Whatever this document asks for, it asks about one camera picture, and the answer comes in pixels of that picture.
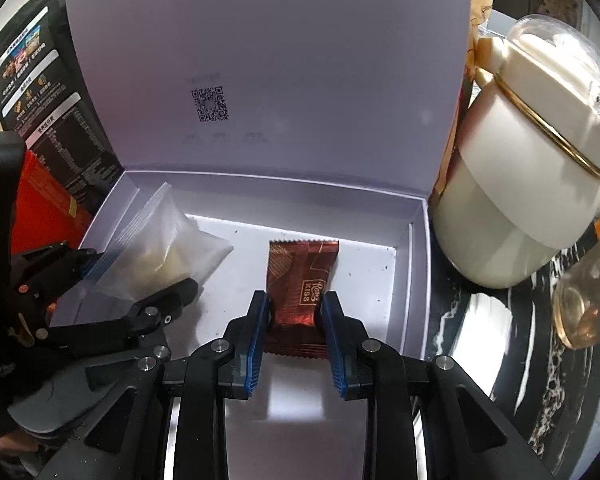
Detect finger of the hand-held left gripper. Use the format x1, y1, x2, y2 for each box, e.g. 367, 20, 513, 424
42, 277, 199, 356
11, 241, 105, 306

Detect black printed packet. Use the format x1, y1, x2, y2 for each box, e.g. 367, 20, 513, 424
0, 0, 126, 211

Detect lilac gift box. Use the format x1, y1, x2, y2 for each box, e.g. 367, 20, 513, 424
62, 0, 473, 361

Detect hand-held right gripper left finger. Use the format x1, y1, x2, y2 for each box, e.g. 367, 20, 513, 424
35, 290, 272, 480

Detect clear glass cup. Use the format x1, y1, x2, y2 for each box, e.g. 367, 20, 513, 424
552, 232, 600, 351

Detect red container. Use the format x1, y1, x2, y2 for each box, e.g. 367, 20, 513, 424
15, 151, 95, 256

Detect clear zip bag white contents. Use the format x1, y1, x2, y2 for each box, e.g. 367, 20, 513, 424
92, 182, 235, 306

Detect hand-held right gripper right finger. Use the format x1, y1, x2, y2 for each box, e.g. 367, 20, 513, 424
319, 290, 553, 480

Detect brown candy wrapper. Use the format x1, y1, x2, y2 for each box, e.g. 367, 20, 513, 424
262, 239, 341, 361

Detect cream jar with gold band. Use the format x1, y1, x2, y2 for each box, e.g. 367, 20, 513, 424
430, 14, 600, 290

